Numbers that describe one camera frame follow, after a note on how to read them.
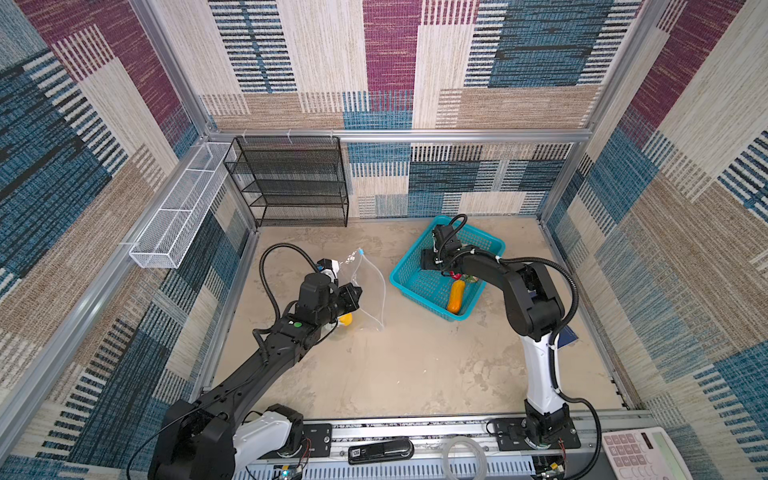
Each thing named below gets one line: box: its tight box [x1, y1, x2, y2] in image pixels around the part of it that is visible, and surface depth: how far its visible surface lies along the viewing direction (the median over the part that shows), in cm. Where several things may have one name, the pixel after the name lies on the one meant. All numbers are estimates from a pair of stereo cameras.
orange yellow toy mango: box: [447, 279, 466, 314], surface depth 96 cm
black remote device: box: [348, 438, 415, 465], surface depth 72 cm
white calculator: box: [602, 426, 693, 480], surface depth 71 cm
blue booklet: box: [557, 324, 579, 350], surface depth 91 cm
